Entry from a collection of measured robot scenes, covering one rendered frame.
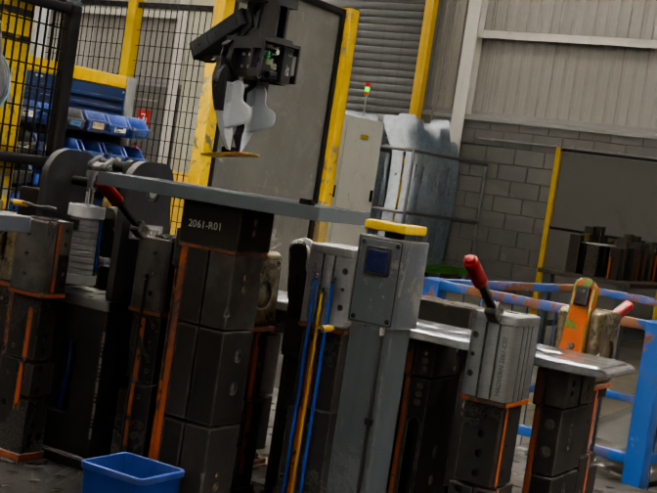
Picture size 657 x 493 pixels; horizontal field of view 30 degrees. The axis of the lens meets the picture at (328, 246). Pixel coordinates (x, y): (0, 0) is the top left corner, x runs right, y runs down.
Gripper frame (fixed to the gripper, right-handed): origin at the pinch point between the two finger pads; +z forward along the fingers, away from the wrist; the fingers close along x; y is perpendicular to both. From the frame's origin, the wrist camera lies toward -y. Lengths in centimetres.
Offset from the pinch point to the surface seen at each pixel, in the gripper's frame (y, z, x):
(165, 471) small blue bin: 1.5, 45.6, -4.6
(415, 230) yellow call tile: 28.8, 8.0, 6.2
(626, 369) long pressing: 40, 24, 45
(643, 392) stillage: -33, 49, 203
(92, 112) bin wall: -263, -9, 175
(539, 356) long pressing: 34, 23, 32
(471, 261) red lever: 35.7, 10.7, 9.5
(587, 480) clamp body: 29, 45, 60
